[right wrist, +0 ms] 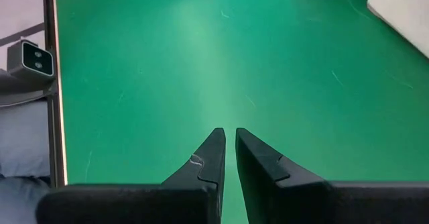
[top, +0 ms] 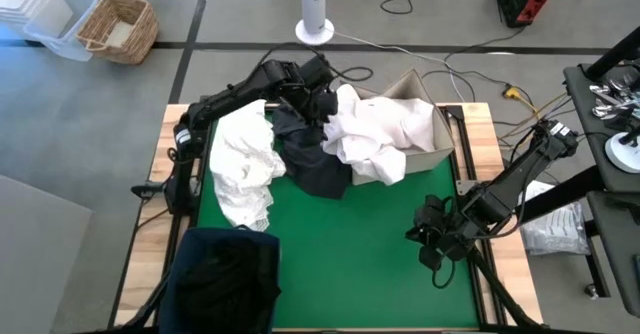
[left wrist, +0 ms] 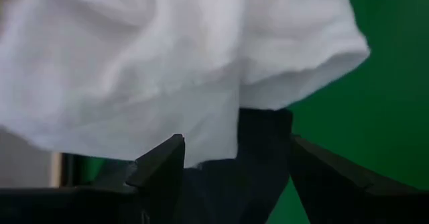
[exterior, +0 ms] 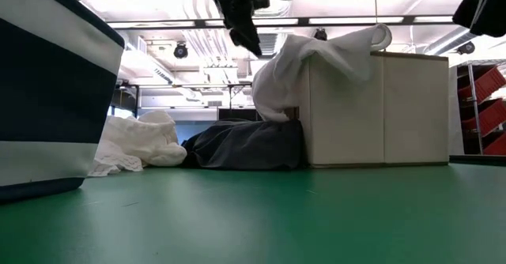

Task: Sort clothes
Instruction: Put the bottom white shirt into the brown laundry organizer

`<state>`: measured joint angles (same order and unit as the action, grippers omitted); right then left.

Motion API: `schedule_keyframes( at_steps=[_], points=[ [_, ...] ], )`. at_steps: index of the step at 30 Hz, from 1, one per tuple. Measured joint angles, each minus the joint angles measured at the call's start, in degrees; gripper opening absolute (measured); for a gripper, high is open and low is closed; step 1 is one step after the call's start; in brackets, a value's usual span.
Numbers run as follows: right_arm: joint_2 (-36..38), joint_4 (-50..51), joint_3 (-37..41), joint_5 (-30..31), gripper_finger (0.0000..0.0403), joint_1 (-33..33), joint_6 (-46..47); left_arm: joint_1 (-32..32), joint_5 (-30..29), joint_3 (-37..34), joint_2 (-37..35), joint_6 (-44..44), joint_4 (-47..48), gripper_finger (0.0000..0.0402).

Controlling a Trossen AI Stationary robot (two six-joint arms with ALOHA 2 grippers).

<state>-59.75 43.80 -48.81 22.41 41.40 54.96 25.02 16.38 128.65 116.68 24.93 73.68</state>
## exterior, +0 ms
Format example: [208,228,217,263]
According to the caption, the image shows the large white cloth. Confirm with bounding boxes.
[251,23,393,123]

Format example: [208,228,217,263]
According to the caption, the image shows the dark grey logo garment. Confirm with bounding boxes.
[182,117,308,172]

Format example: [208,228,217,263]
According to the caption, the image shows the white lace knit garment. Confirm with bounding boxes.
[87,110,189,177]

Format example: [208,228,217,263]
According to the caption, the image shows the ceiling air vent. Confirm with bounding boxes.
[256,32,280,58]

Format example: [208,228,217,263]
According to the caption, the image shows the black overhead light bar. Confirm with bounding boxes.
[106,15,455,30]

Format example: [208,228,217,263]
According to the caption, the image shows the black ceiling dome fixture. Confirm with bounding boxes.
[456,41,476,55]
[173,42,190,59]

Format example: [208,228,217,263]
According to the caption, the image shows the beige fabric storage box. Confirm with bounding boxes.
[298,50,451,168]

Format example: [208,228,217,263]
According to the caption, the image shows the green table mat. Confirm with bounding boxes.
[0,163,506,264]

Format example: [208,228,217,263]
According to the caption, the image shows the navy white striped fabric bin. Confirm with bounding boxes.
[0,0,127,204]

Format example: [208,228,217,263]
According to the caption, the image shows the metal shelf rack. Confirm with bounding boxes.
[454,59,506,157]

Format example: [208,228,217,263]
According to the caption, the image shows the red storage bin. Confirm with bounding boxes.
[461,97,506,137]
[482,131,506,157]
[458,66,506,103]

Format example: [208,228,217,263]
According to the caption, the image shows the black table frame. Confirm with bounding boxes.
[449,154,506,166]

